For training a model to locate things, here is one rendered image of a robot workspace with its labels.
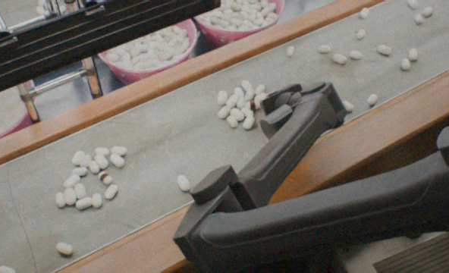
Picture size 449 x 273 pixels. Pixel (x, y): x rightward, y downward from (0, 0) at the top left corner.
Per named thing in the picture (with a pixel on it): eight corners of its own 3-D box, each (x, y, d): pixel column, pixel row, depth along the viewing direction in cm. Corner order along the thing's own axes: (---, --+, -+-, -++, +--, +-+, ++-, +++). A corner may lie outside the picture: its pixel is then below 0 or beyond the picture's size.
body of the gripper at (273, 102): (257, 100, 109) (274, 101, 103) (295, 83, 113) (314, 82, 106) (267, 128, 111) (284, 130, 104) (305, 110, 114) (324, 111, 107)
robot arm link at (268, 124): (349, 120, 95) (328, 80, 94) (303, 153, 92) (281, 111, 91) (316, 122, 107) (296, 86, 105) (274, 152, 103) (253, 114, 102)
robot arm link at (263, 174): (252, 258, 65) (210, 188, 63) (221, 264, 69) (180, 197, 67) (356, 117, 97) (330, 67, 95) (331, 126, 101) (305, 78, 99)
